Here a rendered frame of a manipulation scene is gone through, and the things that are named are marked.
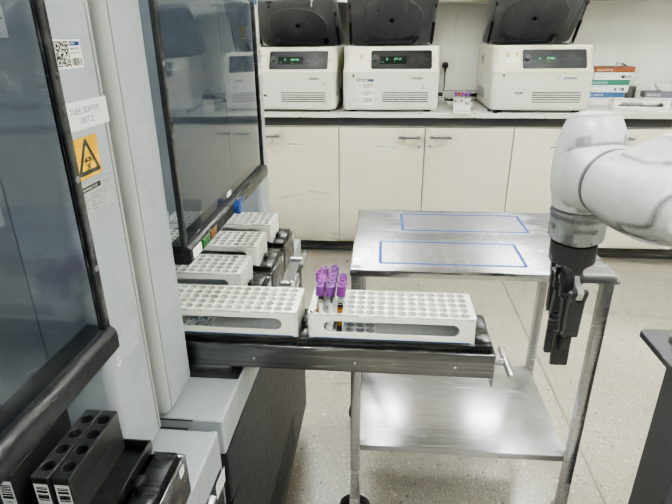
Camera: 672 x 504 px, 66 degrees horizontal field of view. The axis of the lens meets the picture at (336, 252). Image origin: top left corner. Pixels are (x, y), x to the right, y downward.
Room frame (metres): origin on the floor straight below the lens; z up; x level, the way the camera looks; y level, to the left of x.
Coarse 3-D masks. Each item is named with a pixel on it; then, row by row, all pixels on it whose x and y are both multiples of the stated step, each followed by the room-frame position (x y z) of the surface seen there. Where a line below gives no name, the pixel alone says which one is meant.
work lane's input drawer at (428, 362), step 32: (480, 320) 0.86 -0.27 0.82; (192, 352) 0.81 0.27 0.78; (224, 352) 0.81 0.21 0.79; (256, 352) 0.80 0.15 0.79; (288, 352) 0.80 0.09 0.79; (320, 352) 0.79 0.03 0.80; (352, 352) 0.79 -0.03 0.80; (384, 352) 0.78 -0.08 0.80; (416, 352) 0.78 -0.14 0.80; (448, 352) 0.77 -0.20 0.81; (480, 352) 0.78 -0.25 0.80
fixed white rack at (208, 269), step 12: (192, 264) 1.03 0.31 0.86; (204, 264) 1.04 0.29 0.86; (216, 264) 1.03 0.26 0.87; (228, 264) 1.04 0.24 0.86; (240, 264) 1.04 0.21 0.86; (180, 276) 0.99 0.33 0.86; (192, 276) 0.99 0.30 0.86; (204, 276) 0.99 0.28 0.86; (216, 276) 0.98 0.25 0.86; (228, 276) 0.98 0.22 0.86; (240, 276) 0.98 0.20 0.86; (252, 276) 1.06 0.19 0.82
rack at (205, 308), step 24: (192, 288) 0.93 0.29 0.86; (216, 288) 0.92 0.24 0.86; (240, 288) 0.92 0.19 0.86; (264, 288) 0.91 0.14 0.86; (288, 288) 0.91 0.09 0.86; (192, 312) 0.83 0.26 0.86; (216, 312) 0.83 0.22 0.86; (240, 312) 0.82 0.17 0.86; (264, 312) 0.82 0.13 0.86; (288, 312) 0.82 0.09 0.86
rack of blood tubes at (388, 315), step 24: (312, 312) 0.81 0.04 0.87; (336, 312) 0.82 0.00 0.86; (360, 312) 0.82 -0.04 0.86; (384, 312) 0.82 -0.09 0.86; (408, 312) 0.81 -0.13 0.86; (432, 312) 0.81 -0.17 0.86; (456, 312) 0.81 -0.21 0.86; (312, 336) 0.81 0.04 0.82; (336, 336) 0.81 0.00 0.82; (360, 336) 0.80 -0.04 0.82; (384, 336) 0.80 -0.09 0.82; (408, 336) 0.79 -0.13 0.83; (432, 336) 0.79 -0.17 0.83; (456, 336) 0.79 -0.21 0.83
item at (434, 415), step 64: (384, 256) 1.17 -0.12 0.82; (448, 256) 1.17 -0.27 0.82; (512, 256) 1.16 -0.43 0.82; (384, 384) 1.38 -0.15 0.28; (448, 384) 1.38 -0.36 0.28; (512, 384) 1.38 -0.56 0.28; (384, 448) 1.11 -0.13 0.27; (448, 448) 1.10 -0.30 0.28; (512, 448) 1.10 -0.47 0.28; (576, 448) 1.05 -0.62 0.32
